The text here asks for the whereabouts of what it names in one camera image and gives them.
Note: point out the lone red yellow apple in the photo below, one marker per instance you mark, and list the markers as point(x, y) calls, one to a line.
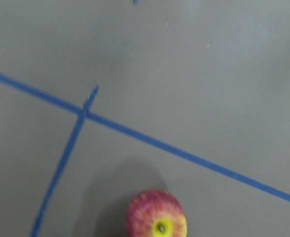
point(155, 213)

